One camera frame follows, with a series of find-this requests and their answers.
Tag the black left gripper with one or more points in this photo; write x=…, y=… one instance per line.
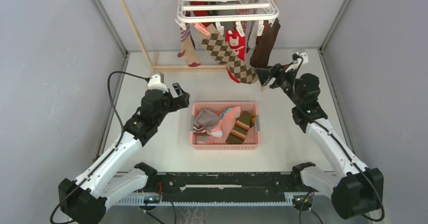
x=180, y=102

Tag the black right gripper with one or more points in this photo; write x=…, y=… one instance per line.
x=280, y=74

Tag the dark brown sock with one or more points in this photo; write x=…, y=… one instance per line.
x=264, y=46

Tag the wooden hanger stand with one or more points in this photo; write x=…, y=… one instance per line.
x=157, y=35

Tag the grey ribbed sock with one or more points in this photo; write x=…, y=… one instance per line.
x=205, y=122

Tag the pink patterned sock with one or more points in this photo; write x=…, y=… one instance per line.
x=221, y=131

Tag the brown argyle sock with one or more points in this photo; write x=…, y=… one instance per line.
x=218, y=48

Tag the pink plastic basket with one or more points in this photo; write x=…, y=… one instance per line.
x=252, y=140

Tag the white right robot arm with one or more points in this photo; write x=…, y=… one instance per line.
x=354, y=189

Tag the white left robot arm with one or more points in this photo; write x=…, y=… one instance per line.
x=88, y=197

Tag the white plastic clip hanger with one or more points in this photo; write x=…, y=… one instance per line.
x=222, y=11

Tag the cream white sock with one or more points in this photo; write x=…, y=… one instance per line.
x=252, y=36

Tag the maroon purple striped sock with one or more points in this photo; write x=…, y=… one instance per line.
x=188, y=52

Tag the red bear sock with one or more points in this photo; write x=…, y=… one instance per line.
x=236, y=43

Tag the red white patterned sock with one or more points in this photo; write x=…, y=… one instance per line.
x=244, y=11

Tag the pink plastic clip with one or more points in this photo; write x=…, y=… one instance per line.
x=203, y=28

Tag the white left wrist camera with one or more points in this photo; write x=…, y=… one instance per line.
x=156, y=82

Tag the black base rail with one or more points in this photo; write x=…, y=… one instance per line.
x=223, y=188

